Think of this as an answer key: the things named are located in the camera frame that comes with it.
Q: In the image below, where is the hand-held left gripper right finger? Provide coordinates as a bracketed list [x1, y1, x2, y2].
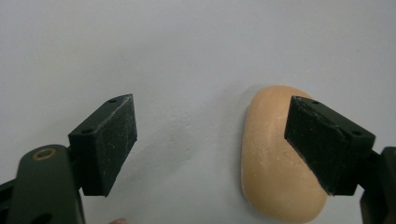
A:
[283, 95, 376, 197]

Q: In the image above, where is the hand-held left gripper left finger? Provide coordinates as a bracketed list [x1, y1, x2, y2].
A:
[67, 93, 138, 198]

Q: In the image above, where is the tan oval bread bun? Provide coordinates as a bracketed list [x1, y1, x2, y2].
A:
[240, 85, 329, 224]

